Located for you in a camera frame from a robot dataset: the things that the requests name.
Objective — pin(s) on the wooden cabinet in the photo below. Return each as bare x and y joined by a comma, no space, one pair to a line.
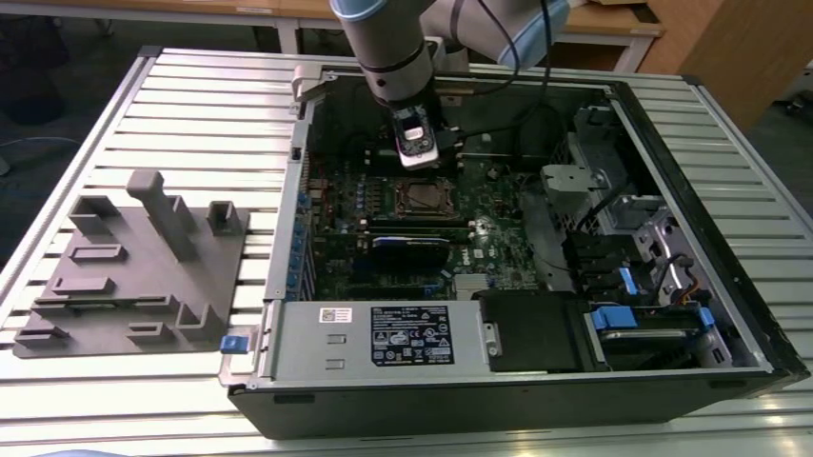
730,47

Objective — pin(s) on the green motherboard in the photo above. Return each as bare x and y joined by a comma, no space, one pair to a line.
502,238

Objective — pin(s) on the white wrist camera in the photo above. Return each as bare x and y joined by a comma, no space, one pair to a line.
415,159

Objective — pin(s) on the grey parts rack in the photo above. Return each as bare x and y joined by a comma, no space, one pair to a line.
145,285

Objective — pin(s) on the dark chair base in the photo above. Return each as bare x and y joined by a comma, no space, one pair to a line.
794,90

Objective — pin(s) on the hard disk in blue carrier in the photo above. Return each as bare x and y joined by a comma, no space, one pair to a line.
612,318

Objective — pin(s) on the black open PC case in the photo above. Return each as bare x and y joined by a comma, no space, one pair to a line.
444,409

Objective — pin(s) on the CPU socket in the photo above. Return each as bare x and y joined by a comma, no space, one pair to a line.
398,214

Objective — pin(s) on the black plastic shroud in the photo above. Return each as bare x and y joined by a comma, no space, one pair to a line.
532,333

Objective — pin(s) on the dark office chair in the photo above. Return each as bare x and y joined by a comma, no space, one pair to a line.
32,71

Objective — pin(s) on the black graphics card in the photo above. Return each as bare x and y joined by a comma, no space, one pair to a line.
410,259

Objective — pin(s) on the wooden desk white frame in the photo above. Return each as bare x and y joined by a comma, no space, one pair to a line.
610,26
191,5

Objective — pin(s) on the silver finned heatsink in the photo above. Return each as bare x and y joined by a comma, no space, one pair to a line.
472,282

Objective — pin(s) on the RAM slot white clips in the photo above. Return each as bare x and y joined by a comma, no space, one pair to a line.
419,225

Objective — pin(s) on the blue case latch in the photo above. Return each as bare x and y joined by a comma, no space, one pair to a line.
233,345

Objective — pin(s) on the silver power supply unit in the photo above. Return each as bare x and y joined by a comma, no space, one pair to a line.
304,333

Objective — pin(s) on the grey case hinge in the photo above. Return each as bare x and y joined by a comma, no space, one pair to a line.
307,81

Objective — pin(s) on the RAM slot black clips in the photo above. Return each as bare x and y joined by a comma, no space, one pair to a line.
419,219

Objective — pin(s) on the silver CPU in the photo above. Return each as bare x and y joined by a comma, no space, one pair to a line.
424,196

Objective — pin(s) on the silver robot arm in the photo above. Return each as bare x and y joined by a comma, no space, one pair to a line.
387,43

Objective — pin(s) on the metal drive cage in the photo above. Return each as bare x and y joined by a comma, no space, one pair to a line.
661,233

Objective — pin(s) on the silver metal bracket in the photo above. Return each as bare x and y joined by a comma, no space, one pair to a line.
568,183

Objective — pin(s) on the blue plastic clip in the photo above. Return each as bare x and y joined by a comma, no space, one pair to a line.
627,281

